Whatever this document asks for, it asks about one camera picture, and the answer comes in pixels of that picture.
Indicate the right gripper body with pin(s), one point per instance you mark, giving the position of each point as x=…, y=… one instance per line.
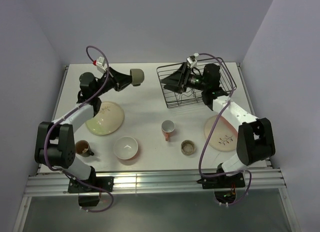
x=193, y=81

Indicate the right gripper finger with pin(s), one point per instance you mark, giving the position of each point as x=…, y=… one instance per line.
x=176, y=77
x=173, y=88

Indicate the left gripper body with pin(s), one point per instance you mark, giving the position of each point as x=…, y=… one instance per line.
x=110, y=85

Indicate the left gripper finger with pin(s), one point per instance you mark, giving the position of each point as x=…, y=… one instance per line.
x=117, y=76
x=121, y=85

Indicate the grey-green ceramic cup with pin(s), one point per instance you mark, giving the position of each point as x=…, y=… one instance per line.
x=137, y=76

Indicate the orange mug white inside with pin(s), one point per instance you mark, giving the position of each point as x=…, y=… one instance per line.
x=167, y=128

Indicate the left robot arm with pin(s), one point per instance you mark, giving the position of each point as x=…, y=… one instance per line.
x=55, y=143

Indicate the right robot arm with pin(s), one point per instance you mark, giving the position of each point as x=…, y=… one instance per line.
x=255, y=140

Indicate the green and cream plate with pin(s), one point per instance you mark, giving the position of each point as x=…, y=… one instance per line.
x=109, y=119

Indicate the small beige speckled cup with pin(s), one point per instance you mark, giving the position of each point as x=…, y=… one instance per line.
x=188, y=147

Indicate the white bowl orange outside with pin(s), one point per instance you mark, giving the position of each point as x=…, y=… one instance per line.
x=125, y=148

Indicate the pink and cream plate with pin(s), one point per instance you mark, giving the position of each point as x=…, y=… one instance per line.
x=224, y=137

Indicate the black wire dish rack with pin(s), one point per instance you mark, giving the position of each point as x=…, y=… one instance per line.
x=190, y=92

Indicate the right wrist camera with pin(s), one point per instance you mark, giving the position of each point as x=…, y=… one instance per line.
x=192, y=60

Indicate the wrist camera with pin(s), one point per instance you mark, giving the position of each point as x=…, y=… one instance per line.
x=192, y=60
x=100, y=64

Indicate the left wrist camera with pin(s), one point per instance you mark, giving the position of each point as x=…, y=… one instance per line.
x=100, y=64

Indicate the aluminium frame rail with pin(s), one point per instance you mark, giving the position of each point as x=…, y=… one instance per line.
x=175, y=181

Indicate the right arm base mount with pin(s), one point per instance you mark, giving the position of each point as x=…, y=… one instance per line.
x=230, y=183

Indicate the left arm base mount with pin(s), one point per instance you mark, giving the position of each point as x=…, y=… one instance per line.
x=90, y=192

